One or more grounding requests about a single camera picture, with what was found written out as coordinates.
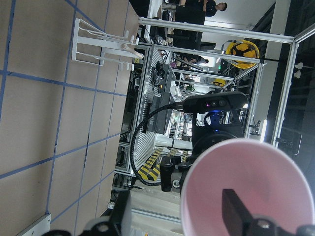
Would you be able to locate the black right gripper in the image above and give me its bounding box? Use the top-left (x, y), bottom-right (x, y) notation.
top-left (159, 123), bottom-right (243, 192)

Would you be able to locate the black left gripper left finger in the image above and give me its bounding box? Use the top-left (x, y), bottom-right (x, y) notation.
top-left (109, 191), bottom-right (130, 236)

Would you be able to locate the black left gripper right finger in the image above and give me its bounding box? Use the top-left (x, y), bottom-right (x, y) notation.
top-left (221, 189), bottom-right (252, 236)

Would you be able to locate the pink cup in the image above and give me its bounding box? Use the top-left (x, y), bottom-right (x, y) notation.
top-left (180, 139), bottom-right (315, 236)

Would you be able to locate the yellow hard hat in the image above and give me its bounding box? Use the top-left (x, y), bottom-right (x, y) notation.
top-left (225, 40), bottom-right (260, 69)

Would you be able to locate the black braided camera cable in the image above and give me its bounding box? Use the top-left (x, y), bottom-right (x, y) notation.
top-left (130, 103), bottom-right (184, 187)

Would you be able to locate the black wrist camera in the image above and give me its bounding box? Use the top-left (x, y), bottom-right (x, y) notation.
top-left (183, 91), bottom-right (247, 114)

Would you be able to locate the white wire cup rack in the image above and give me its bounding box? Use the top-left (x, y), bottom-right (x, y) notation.
top-left (71, 18), bottom-right (144, 71)

